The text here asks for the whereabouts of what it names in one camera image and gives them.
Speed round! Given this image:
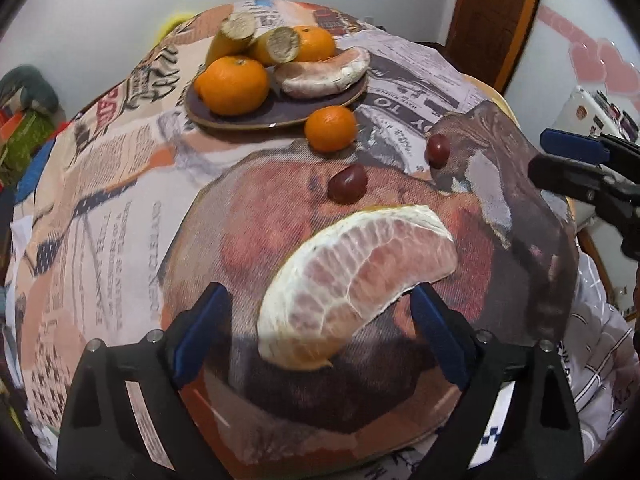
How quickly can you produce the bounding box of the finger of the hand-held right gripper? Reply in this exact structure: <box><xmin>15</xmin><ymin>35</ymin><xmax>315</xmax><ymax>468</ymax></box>
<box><xmin>527</xmin><ymin>152</ymin><xmax>640</xmax><ymax>208</ymax></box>
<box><xmin>540</xmin><ymin>128</ymin><xmax>640</xmax><ymax>183</ymax></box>

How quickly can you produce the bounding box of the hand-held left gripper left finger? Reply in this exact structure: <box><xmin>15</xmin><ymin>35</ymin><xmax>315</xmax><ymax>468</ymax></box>
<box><xmin>56</xmin><ymin>281</ymin><xmax>233</xmax><ymax>480</ymax></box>

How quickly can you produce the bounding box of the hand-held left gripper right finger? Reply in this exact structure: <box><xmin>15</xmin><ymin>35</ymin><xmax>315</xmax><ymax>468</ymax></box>
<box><xmin>409</xmin><ymin>282</ymin><xmax>586</xmax><ymax>480</ymax></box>

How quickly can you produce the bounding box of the peeled pomelo segment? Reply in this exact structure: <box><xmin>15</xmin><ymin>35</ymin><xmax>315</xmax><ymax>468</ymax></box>
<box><xmin>274</xmin><ymin>46</ymin><xmax>371</xmax><ymax>100</ymax></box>
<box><xmin>256</xmin><ymin>204</ymin><xmax>460</xmax><ymax>372</ymax></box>

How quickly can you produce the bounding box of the small orange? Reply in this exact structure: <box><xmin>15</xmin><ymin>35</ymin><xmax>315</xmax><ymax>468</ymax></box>
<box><xmin>304</xmin><ymin>105</ymin><xmax>357</xmax><ymax>153</ymax></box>

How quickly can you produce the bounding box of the purple plate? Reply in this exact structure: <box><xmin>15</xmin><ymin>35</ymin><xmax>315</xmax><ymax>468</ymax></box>
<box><xmin>184</xmin><ymin>62</ymin><xmax>370</xmax><ymax>132</ymax></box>

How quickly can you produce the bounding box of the large orange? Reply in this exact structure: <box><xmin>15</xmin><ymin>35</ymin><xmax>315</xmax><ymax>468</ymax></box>
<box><xmin>194</xmin><ymin>56</ymin><xmax>270</xmax><ymax>116</ymax></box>
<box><xmin>292</xmin><ymin>25</ymin><xmax>337</xmax><ymax>63</ymax></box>

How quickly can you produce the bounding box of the yellow sugarcane piece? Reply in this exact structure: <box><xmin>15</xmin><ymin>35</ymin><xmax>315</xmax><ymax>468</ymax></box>
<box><xmin>246</xmin><ymin>26</ymin><xmax>301</xmax><ymax>66</ymax></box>
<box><xmin>205</xmin><ymin>11</ymin><xmax>258</xmax><ymax>67</ymax></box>

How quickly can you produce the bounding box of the white sticker covered case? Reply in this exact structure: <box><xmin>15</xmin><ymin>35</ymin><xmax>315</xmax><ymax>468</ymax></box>
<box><xmin>560</xmin><ymin>85</ymin><xmax>640</xmax><ymax>142</ymax></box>

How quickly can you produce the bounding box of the red date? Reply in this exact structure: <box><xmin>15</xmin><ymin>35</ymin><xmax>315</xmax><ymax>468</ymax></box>
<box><xmin>327</xmin><ymin>164</ymin><xmax>368</xmax><ymax>205</ymax></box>
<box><xmin>425</xmin><ymin>133</ymin><xmax>451</xmax><ymax>170</ymax></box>

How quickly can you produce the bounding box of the newspaper print tablecloth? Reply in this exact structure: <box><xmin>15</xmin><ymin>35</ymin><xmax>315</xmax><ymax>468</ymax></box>
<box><xmin>10</xmin><ymin>0</ymin><xmax>581</xmax><ymax>480</ymax></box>

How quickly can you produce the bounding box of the brown wooden door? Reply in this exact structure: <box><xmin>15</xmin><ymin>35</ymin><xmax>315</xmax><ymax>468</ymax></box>
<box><xmin>442</xmin><ymin>0</ymin><xmax>549</xmax><ymax>97</ymax></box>

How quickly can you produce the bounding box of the patchwork blanket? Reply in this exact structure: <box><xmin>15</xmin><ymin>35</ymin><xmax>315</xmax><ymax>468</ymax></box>
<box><xmin>0</xmin><ymin>130</ymin><xmax>58</xmax><ymax>441</ymax></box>

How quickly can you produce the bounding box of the green fabric bag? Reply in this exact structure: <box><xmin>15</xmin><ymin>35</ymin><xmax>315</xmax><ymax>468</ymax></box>
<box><xmin>0</xmin><ymin>109</ymin><xmax>57</xmax><ymax>187</ymax></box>

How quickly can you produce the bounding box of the grey plush dolphin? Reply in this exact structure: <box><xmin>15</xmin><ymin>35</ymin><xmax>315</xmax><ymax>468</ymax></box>
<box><xmin>0</xmin><ymin>65</ymin><xmax>62</xmax><ymax>112</ymax></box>

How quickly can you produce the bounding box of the yellow foam tube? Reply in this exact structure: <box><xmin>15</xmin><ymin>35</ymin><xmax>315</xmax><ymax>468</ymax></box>
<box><xmin>157</xmin><ymin>10</ymin><xmax>197</xmax><ymax>42</ymax></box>

